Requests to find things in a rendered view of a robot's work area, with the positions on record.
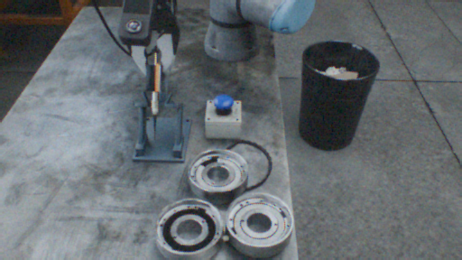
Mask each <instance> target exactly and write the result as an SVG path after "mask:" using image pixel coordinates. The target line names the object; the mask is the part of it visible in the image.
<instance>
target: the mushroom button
mask: <svg viewBox="0 0 462 260"><path fill-rule="evenodd" d="M214 105H215V107H216V108H218V109H221V110H222V111H225V110H227V109H229V108H230V107H232V106H233V105H234V100H233V99H232V98H231V97H230V96H229V95H219V96H217V97H215V100H214Z"/></svg>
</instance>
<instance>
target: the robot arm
mask: <svg viewBox="0 0 462 260"><path fill-rule="evenodd" d="M172 4H173V13H174V14H172V10H171V8H172ZM315 4H316V0H210V24H209V27H208V31H207V33H206V38H205V52H206V54H207V55H209V56H210V57H212V58H214V59H216V60H221V61H245V60H249V59H252V58H253V57H255V56H256V55H257V54H258V53H259V51H260V38H259V32H258V31H257V28H256V25H255V24H258V25H260V26H262V27H263V28H268V29H269V30H270V31H271V32H273V33H282V34H285V35H289V34H293V33H296V32H297V31H298V30H299V29H301V28H302V26H303V25H304V24H305V23H306V22H307V20H309V18H310V16H311V12H312V11H313V8H314V6H315ZM162 30H164V32H163V33H162ZM152 31H156V32H157V33H160V35H159V36H158V38H157V47H158V48H159V49H160V50H161V52H162V58H161V61H162V74H163V76H164V77H165V78H166V77H167V76H169V74H170V73H171V69H172V67H173V63H174V61H175V57H176V50H177V48H178V45H179V42H180V25H179V23H178V22H177V0H124V2H123V7H122V12H121V20H120V24H119V29H118V35H119V37H120V41H121V43H122V44H123V45H126V46H127V48H128V50H129V53H131V54H132V56H133V58H134V61H135V62H136V64H137V65H138V67H139V68H140V70H141V71H142V72H143V74H144V75H145V76H146V75H147V73H146V72H147V69H146V67H147V65H149V64H148V62H147V59H148V52H147V51H146V47H148V46H149V45H150V43H151V40H152Z"/></svg>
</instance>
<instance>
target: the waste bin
mask: <svg viewBox="0 0 462 260"><path fill-rule="evenodd" d="M329 67H335V68H336V69H340V67H343V68H346V72H357V73H358V74H357V77H356V79H341V78H336V77H329V76H327V75H324V74H322V73H321V72H320V71H324V72H326V71H327V69H328V68H329ZM379 69H380V63H379V60H378V59H377V58H376V57H375V55H374V54H373V53H371V52H370V51H369V50H368V49H366V48H364V47H363V46H361V45H358V44H353V43H351V42H344V41H334V40H330V41H322V42H317V43H312V44H311V45H310V46H308V47H307V48H306V49H305V50H304V51H303V53H302V70H301V81H302V82H301V95H300V119H299V134H300V136H301V138H302V139H303V140H304V141H305V142H306V143H308V144H310V145H312V146H313V147H316V148H320V149H324V150H337V149H341V148H346V147H347V146H348V145H350V144H351V142H352V141H353V139H354V136H355V132H356V129H357V127H358V125H359V119H360V117H361V115H362V114H363V111H364V107H365V103H366V100H367V99H368V95H369V93H370V91H371V89H372V87H373V84H374V81H375V78H376V76H377V72H378V71H379Z"/></svg>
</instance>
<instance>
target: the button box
mask: <svg viewBox="0 0 462 260"><path fill-rule="evenodd" d="M240 128H241V101H234V105H233V106H232V107H230V108H229V109H227V110H225V111H222V110H221V109H218V108H216V107H215V105H214V100H208V103H207V110H206V116H205V136H206V139H240Z"/></svg>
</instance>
